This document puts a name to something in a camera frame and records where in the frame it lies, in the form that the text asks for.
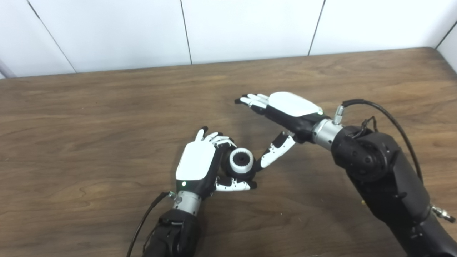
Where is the round black plastic part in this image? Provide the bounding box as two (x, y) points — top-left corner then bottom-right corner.
(221, 148), (257, 181)

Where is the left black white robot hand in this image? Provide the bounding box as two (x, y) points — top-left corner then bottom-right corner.
(176, 126), (257, 200)

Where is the gray wall corner post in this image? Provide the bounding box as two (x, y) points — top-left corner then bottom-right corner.
(0, 59), (16, 79)

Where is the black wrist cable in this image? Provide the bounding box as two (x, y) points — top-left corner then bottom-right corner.
(333, 99), (456, 223)
(126, 191), (177, 257)

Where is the thin black right arm wire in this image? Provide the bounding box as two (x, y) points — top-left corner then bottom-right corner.
(352, 116), (378, 139)

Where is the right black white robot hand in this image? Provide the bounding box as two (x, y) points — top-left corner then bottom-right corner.
(235, 92), (326, 169)

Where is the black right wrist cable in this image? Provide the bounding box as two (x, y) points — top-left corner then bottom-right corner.
(333, 99), (456, 223)

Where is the thin black arm wire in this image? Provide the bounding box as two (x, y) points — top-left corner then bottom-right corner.
(352, 116), (378, 139)
(143, 223), (161, 254)

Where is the thin black left arm wire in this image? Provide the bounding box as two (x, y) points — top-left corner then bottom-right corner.
(143, 223), (161, 254)

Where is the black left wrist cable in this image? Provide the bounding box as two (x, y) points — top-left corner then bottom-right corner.
(126, 191), (177, 257)

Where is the white plastic ring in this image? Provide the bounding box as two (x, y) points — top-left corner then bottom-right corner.
(229, 148), (255, 174)

